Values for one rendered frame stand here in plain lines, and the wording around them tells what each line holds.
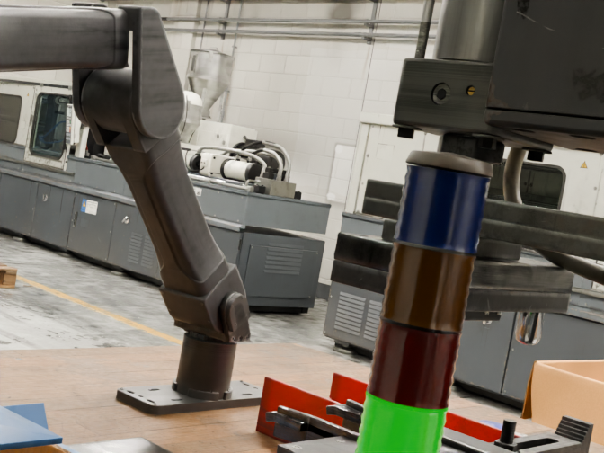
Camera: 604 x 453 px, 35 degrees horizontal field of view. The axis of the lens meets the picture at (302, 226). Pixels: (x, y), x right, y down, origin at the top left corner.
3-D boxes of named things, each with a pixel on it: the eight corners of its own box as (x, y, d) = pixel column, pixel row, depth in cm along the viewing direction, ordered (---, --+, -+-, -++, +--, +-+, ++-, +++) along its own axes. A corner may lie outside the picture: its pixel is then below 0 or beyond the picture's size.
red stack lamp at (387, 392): (398, 383, 47) (410, 315, 46) (465, 406, 44) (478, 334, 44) (349, 387, 44) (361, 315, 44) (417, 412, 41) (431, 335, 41)
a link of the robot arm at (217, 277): (220, 344, 108) (121, 93, 89) (175, 331, 111) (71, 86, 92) (252, 307, 112) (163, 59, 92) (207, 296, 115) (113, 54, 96)
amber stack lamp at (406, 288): (411, 312, 46) (423, 244, 46) (478, 331, 44) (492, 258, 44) (362, 311, 44) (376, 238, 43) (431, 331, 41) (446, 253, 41)
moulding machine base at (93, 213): (-71, 210, 1146) (-58, 129, 1141) (7, 218, 1218) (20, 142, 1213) (225, 314, 758) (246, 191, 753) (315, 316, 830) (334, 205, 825)
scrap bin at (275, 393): (326, 421, 112) (335, 371, 112) (517, 497, 96) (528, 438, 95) (254, 430, 103) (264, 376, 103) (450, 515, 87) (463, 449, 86)
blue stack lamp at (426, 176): (424, 240, 46) (437, 171, 46) (492, 254, 44) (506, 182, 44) (376, 235, 43) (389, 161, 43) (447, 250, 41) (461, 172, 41)
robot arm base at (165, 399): (291, 339, 117) (251, 325, 121) (164, 341, 102) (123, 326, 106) (279, 404, 117) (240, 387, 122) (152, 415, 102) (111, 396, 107)
